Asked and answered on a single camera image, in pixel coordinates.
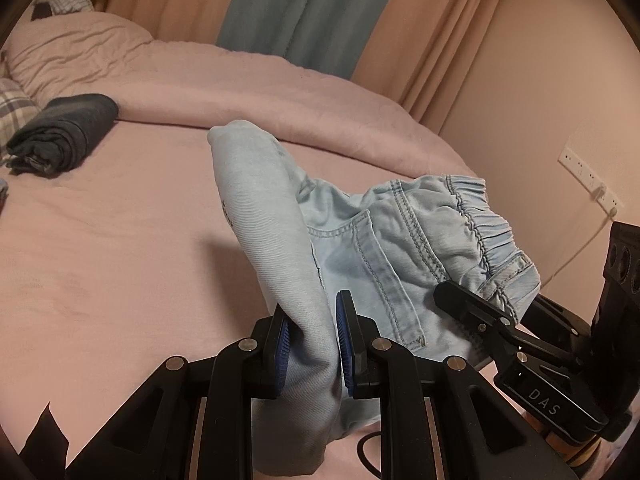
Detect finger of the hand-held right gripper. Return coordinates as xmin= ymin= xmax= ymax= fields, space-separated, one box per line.
xmin=522 ymin=294 xmax=595 ymax=362
xmin=432 ymin=279 xmax=540 ymax=362

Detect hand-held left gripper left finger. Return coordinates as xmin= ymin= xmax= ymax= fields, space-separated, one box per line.
xmin=65 ymin=304 xmax=301 ymax=480

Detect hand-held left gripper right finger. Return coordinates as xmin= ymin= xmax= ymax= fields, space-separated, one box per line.
xmin=335 ymin=289 xmax=576 ymax=480

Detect light blue strawberry denim pants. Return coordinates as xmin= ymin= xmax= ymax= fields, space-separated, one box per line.
xmin=207 ymin=120 xmax=542 ymax=480

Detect pink bed sheet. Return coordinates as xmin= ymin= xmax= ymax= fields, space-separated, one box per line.
xmin=0 ymin=120 xmax=501 ymax=480

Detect pink duvet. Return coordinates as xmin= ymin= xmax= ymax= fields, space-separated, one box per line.
xmin=2 ymin=12 xmax=476 ymax=181

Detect dark folded cloth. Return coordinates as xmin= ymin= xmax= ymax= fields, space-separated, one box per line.
xmin=7 ymin=93 xmax=119 ymax=176

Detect blue curtain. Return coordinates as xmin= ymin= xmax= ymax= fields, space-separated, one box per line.
xmin=215 ymin=0 xmax=401 ymax=81

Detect plaid pillow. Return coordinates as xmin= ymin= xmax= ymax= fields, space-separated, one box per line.
xmin=0 ymin=77 xmax=41 ymax=156

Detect plaid cloth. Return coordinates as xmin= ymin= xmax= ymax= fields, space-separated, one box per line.
xmin=30 ymin=0 xmax=96 ymax=22

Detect white cable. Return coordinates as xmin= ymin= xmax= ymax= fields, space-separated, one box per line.
xmin=542 ymin=187 xmax=618 ymax=286

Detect black cable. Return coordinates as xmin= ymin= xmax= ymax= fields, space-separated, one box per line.
xmin=356 ymin=432 xmax=386 ymax=477

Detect white wall power strip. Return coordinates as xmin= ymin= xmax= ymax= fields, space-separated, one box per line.
xmin=557 ymin=147 xmax=625 ymax=216

